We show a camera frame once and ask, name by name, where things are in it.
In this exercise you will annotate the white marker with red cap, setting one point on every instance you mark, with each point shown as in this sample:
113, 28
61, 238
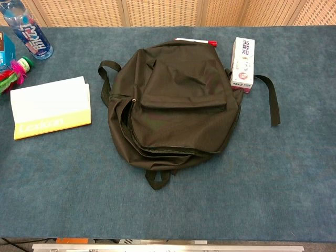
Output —
213, 43

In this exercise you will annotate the pink green feather shuttlecock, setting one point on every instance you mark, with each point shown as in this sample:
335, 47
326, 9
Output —
22, 65

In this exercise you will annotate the woven rattan folding screen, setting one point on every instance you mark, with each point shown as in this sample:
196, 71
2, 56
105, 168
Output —
162, 11

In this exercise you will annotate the white toothpaste box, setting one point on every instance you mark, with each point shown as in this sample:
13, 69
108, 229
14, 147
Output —
242, 68

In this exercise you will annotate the white and yellow book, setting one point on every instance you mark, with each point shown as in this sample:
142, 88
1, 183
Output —
50, 105

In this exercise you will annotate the orange panel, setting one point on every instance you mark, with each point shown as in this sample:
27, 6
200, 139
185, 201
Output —
72, 241

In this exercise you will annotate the black fabric backpack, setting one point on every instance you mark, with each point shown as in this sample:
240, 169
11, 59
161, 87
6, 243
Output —
183, 118

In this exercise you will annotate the teal cardboard box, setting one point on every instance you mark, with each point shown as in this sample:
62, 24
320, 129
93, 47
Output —
6, 52

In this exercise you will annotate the aluminium profile rail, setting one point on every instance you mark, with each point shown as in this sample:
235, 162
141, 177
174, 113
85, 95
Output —
168, 248

